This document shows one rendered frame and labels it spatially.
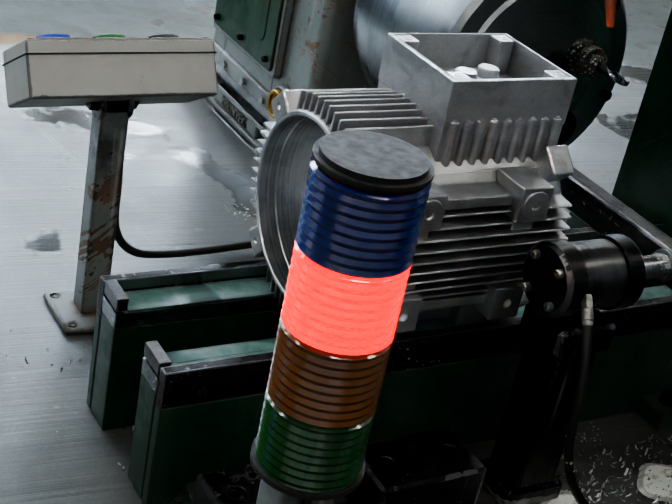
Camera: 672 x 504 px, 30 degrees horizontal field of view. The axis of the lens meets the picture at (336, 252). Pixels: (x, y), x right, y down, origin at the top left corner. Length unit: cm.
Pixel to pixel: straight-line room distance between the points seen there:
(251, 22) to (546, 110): 65
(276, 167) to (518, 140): 20
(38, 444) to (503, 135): 45
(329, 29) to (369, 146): 86
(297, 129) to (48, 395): 31
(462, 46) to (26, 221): 54
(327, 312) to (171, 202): 85
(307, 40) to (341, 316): 91
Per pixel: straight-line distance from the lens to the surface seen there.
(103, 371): 105
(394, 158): 60
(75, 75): 108
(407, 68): 100
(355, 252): 59
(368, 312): 61
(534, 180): 99
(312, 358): 63
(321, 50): 147
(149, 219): 141
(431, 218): 93
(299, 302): 62
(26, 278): 127
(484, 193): 97
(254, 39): 159
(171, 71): 111
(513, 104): 99
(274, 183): 106
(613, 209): 110
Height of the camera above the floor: 145
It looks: 28 degrees down
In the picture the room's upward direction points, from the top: 12 degrees clockwise
